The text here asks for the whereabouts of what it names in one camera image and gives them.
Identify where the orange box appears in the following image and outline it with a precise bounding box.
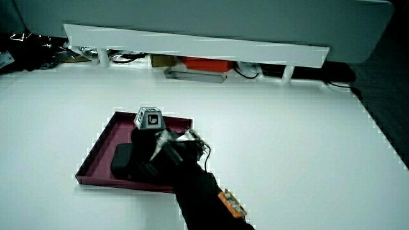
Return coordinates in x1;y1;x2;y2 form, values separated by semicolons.
180;56;236;73

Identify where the pile of black equipment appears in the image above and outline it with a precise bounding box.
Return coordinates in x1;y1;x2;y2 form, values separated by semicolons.
0;31;70;73

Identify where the white raised shelf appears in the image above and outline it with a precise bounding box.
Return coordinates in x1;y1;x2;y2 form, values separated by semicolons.
63;23;330;86

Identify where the brown cardboard box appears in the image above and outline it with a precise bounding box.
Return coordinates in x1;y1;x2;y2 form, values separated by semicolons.
150;54;176;68

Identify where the person's right hand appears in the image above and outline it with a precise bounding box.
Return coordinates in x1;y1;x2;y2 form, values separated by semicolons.
128;106;212;187

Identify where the orange wrist sensor module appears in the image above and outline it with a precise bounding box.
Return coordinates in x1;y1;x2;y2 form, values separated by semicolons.
217;188;248;219

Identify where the black battery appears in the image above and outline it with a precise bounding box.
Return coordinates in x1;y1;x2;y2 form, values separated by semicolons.
110;142;135;180

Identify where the black cable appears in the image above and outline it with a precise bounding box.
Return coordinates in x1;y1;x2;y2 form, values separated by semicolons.
325;80;364;100
111;53;148;65
233;66;261;80

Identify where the white crumpled bag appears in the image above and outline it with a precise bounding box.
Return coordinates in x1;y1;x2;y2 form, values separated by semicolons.
237;61;263;78

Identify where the grey oblong tray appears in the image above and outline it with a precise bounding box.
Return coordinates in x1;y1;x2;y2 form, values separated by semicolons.
163;66;228;84

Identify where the dark red square plate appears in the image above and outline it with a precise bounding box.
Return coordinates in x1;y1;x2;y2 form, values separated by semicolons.
75;111;194;194

